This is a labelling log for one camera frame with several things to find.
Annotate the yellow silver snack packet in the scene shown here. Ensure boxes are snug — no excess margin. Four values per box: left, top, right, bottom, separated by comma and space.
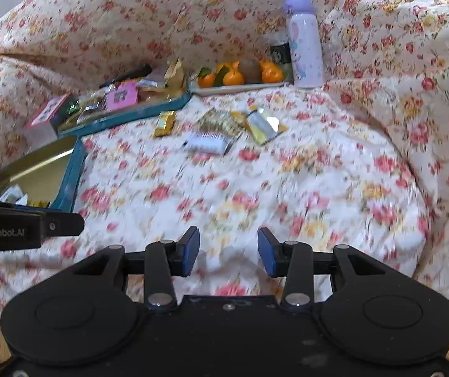
244, 106, 289, 145

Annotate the dark drink can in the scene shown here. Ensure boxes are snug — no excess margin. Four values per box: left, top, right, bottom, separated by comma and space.
269, 41, 293, 65

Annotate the red white cardboard box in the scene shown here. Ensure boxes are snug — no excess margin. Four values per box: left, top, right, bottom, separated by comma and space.
23, 93, 72, 146

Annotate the white oblong plate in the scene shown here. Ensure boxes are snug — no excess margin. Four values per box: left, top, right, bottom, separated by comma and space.
191, 80, 294, 96

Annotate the gold bar snack packet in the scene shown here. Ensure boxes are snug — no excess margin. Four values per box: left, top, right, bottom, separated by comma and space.
154, 111, 177, 138

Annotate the teal tin lid with snacks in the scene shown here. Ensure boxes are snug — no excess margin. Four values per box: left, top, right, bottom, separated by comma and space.
57, 58, 190, 126

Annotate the black remote control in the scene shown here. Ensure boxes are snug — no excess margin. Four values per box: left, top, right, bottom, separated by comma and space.
99, 64, 153, 89

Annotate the brown kiwi fruit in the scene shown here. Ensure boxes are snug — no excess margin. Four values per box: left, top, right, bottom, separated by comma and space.
239, 59, 263, 85

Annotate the purple rabbit print bottle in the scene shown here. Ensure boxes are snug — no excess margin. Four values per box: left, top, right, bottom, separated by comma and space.
283, 0, 324, 88

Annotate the white black snack packet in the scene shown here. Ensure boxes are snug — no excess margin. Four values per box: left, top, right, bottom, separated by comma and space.
0, 186, 28, 206

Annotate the teal tin tray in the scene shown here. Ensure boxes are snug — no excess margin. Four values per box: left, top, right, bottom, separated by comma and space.
0, 135, 87, 213

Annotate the white blue snack packet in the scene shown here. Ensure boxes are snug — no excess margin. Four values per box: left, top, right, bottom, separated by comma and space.
183, 131, 231, 155

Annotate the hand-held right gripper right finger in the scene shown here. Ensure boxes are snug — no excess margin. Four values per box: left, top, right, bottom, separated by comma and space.
257, 227, 386, 312

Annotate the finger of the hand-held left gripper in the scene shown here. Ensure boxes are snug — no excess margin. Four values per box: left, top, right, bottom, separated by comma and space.
42, 213, 86, 240

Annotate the cream patterned snack packet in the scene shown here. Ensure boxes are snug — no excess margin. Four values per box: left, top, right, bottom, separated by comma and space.
198, 109, 249, 140

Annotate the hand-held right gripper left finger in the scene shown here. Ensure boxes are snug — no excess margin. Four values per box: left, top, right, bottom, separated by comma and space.
73, 227, 202, 313

